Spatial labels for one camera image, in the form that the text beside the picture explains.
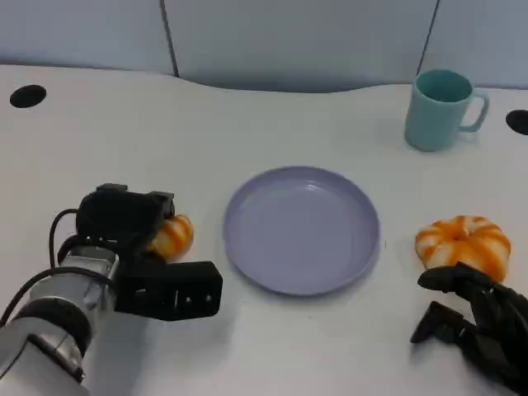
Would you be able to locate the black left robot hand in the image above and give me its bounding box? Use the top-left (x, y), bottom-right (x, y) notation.
top-left (76, 183), bottom-right (177, 259)

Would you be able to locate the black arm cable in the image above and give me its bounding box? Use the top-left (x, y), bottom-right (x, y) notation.
top-left (0, 266), bottom-right (116, 329)
top-left (49, 208), bottom-right (82, 269)

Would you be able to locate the pale green mug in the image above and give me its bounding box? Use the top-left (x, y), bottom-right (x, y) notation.
top-left (403, 68), bottom-right (491, 153)

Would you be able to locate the orange white striped bread roll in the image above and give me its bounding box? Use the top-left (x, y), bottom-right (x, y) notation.
top-left (148, 214), bottom-right (194, 262)
top-left (414, 214), bottom-right (513, 284)

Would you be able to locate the grey partition panel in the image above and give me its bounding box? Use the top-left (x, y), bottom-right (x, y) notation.
top-left (419, 0), bottom-right (528, 90)
top-left (163, 0), bottom-right (439, 93)
top-left (0, 0), bottom-right (177, 76)

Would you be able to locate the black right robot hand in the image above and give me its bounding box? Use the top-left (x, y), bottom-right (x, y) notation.
top-left (410, 262), bottom-right (528, 395)

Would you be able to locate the lilac round plate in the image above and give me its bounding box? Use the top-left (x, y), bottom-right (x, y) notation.
top-left (223, 165), bottom-right (381, 297)

